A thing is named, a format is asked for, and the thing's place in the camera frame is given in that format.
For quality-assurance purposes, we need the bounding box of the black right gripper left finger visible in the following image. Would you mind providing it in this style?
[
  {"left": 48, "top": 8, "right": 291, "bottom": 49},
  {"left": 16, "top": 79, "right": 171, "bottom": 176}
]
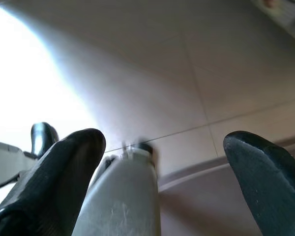
[{"left": 0, "top": 128, "right": 106, "bottom": 236}]

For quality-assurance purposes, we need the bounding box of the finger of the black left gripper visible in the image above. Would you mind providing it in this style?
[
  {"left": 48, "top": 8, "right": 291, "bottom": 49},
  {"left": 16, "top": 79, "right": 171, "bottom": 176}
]
[{"left": 30, "top": 122, "right": 59, "bottom": 158}]

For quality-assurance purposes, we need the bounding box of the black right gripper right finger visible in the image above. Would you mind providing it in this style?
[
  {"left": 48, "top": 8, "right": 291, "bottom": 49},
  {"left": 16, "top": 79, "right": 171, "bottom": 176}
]
[{"left": 223, "top": 131, "right": 295, "bottom": 236}]

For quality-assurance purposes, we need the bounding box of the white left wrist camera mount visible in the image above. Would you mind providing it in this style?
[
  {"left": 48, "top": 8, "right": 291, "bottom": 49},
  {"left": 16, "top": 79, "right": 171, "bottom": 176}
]
[{"left": 0, "top": 139, "right": 40, "bottom": 190}]

